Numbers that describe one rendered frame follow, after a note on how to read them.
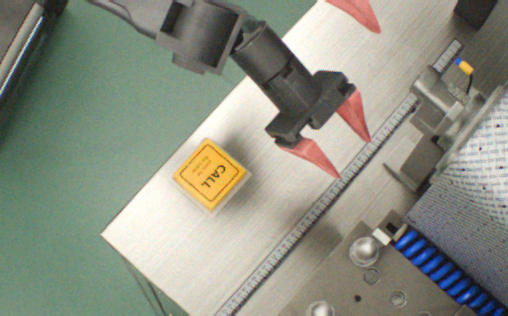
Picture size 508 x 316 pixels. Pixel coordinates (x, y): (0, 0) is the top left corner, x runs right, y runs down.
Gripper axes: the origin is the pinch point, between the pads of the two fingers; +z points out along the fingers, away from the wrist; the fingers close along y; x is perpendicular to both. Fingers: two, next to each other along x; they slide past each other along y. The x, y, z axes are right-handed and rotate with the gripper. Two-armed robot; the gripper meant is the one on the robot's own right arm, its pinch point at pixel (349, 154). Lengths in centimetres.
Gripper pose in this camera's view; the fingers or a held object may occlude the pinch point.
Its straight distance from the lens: 123.4
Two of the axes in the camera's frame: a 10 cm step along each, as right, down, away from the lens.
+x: 4.1, 1.1, -9.1
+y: -6.6, 7.2, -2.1
